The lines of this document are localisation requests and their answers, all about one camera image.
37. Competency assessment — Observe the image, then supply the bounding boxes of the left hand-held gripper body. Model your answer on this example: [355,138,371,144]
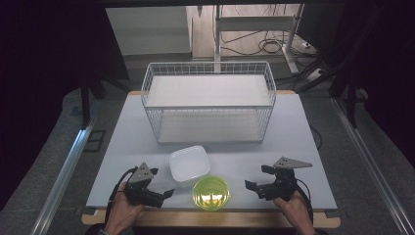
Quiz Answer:
[124,162,164,209]

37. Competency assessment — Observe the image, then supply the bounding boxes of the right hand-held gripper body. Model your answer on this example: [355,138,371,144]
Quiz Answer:
[256,157,313,203]

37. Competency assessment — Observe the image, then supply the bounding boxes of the white plastic container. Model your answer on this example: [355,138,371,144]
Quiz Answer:
[168,145,211,189]

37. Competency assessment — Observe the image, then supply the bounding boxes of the green plastic lid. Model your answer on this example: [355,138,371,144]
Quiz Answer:
[192,175,231,212]

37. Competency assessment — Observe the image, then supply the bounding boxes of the person's right hand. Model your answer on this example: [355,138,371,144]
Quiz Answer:
[273,190,316,235]

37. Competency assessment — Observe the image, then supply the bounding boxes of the person's left hand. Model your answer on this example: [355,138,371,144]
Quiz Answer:
[104,181,147,235]

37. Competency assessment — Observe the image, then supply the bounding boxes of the black metal stand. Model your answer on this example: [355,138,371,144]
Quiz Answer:
[79,70,133,129]
[327,72,361,129]

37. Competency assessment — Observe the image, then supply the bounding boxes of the white power strip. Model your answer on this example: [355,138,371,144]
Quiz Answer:
[305,68,325,82]

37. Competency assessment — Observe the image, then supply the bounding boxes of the white cabinet panel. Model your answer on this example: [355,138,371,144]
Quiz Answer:
[105,6,192,57]

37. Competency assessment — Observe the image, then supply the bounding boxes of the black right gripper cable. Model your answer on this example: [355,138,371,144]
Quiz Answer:
[295,177,315,226]

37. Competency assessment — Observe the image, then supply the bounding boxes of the thin black cable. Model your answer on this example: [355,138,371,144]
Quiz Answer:
[308,124,324,152]

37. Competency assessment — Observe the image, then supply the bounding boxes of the black square floor frame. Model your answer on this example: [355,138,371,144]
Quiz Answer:
[82,129,107,153]

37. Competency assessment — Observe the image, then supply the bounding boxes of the metal floor rail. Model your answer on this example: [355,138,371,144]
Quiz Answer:
[29,117,96,235]
[330,97,415,235]

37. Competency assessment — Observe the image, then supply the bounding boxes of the white wire rack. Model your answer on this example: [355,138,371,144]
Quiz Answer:
[140,61,277,145]

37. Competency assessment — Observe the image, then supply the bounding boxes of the black floor cables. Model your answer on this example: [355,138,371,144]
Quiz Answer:
[220,29,297,57]

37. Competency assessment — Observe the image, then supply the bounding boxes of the white metal desk frame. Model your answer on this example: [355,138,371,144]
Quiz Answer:
[213,3,305,74]

